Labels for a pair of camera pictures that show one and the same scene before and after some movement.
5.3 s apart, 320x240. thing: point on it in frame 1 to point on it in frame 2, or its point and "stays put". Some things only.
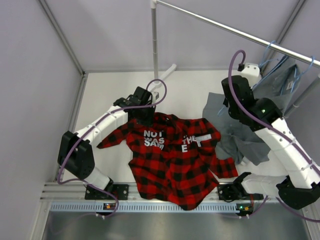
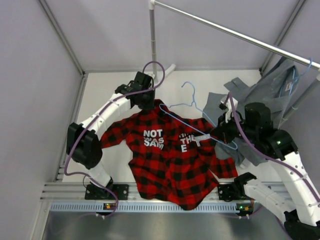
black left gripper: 149,122 to 150,105
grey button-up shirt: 239,141 stays put
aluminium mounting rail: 72,198 stays put
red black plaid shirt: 174,161 stays put
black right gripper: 226,103 to 222,130
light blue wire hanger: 271,44 to 201,111
